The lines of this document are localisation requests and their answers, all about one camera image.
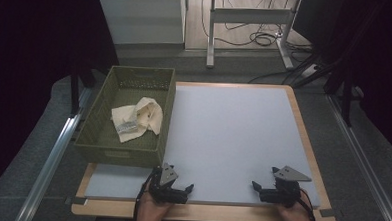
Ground white cabinet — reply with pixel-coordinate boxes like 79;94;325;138
96;0;189;49

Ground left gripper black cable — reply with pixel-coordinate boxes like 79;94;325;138
132;174;154;221

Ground green woven basket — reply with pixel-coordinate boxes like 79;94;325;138
73;63;178;170

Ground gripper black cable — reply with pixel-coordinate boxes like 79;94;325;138
132;174;154;221
297;189;319;221

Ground cream cloth with egg print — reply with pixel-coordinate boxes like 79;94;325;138
110;95;165;145

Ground white desk frame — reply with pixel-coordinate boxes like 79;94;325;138
205;0;302;73

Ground black floor cables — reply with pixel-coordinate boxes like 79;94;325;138
199;0;316;53

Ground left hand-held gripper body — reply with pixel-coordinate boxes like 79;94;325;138
148;162;192;205

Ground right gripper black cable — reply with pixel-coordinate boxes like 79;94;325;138
297;189;319;221

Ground black tape piece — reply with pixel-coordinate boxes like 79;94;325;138
318;208;337;219
64;195;88;207

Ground aluminium rail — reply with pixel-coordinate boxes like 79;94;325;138
13;84;93;221
321;94;392;221

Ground white power strip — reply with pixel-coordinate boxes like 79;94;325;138
300;62;321;79

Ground dark curtain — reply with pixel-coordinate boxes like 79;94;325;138
286;0;392;162
0;0;123;210

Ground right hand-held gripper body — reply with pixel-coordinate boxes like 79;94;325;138
259;164;314;210

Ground black post stand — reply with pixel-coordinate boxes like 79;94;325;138
68;64;98;116

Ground black tripod stand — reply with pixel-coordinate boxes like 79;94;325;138
287;44;359;128

